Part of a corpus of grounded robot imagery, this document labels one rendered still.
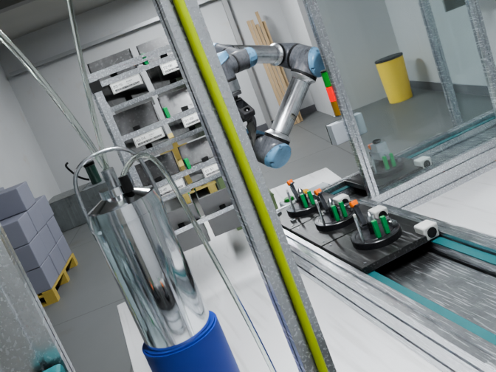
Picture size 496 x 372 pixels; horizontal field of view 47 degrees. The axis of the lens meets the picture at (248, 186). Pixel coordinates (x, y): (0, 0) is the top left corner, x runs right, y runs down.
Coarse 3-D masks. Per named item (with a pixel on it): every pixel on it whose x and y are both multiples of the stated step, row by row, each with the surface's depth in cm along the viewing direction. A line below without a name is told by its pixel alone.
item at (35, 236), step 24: (0, 192) 554; (24, 192) 552; (0, 216) 540; (24, 216) 529; (48, 216) 592; (24, 240) 512; (48, 240) 567; (24, 264) 517; (48, 264) 540; (72, 264) 619; (48, 288) 524
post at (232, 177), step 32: (160, 0) 71; (192, 0) 72; (192, 64) 73; (192, 96) 77; (224, 96) 75; (224, 160) 76; (256, 160) 78; (256, 224) 79; (256, 256) 82; (288, 256) 81; (288, 320) 82
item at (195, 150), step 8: (192, 144) 174; (200, 144) 173; (208, 144) 173; (184, 152) 173; (192, 152) 173; (200, 152) 173; (208, 152) 173; (192, 160) 172; (200, 160) 172; (192, 176) 183; (200, 176) 187
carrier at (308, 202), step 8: (288, 192) 197; (296, 200) 208; (304, 200) 198; (312, 200) 199; (336, 200) 195; (344, 200) 194; (288, 208) 205; (296, 208) 202; (304, 208) 199; (312, 208) 197; (320, 208) 198; (280, 216) 206; (288, 216) 203; (296, 216) 199; (304, 216) 197; (312, 216) 194; (288, 224) 195; (296, 224) 192
